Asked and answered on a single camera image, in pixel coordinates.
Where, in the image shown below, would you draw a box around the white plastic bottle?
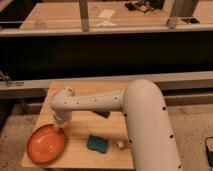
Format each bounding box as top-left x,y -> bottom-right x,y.
117,141 -> 125,149

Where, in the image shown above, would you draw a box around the orange ceramic bowl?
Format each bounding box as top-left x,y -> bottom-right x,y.
27,124 -> 66,163

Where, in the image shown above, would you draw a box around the green sponge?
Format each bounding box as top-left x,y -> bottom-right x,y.
87,135 -> 108,153

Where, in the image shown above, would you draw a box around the black phone on table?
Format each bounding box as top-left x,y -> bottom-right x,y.
182,18 -> 200,24

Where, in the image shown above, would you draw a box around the white paper sheet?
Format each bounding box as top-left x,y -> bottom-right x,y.
98,9 -> 115,19

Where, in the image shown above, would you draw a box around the grey metal post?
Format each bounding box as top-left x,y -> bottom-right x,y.
167,0 -> 185,29
79,0 -> 89,32

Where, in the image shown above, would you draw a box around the grey metal post right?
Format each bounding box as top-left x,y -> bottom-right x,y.
167,0 -> 185,29

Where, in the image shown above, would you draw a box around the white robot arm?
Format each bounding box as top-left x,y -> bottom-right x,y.
50,79 -> 183,171

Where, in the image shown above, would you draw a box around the black cables and devices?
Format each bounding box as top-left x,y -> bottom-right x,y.
124,0 -> 165,14

